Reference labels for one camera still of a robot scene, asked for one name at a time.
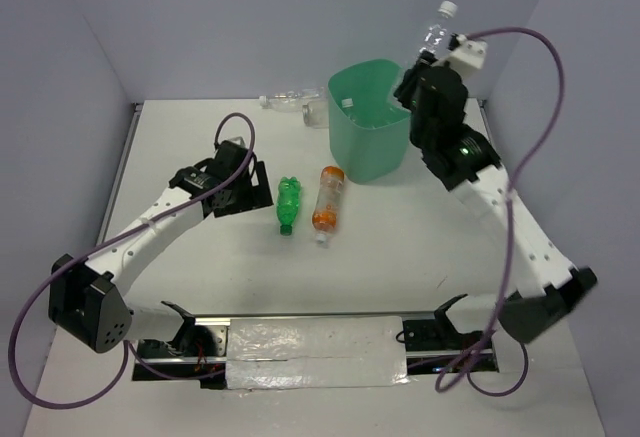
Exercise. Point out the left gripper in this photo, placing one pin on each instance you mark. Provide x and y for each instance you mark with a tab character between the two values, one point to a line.
258	196

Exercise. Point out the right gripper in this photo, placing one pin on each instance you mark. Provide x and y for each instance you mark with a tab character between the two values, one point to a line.
402	93

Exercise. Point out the green plastic bottle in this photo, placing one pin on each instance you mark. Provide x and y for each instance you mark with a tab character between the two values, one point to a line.
288	204

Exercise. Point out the orange label plastic bottle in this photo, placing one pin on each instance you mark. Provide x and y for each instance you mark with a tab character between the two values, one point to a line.
326	211

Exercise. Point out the clear jar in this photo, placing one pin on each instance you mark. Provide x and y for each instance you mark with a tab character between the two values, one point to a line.
315	114

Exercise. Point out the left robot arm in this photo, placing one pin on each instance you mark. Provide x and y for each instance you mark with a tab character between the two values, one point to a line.
88	300

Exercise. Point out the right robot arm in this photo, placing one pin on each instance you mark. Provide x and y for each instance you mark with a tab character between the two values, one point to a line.
543	286

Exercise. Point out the green plastic bin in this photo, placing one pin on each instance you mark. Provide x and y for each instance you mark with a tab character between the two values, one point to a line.
368	134

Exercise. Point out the silver tape patch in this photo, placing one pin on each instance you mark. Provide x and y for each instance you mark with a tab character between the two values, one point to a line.
323	352

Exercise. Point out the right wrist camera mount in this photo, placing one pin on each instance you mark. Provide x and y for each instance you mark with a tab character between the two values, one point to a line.
465	56

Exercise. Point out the metal base rail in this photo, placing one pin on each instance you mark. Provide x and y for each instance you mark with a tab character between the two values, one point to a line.
429	342

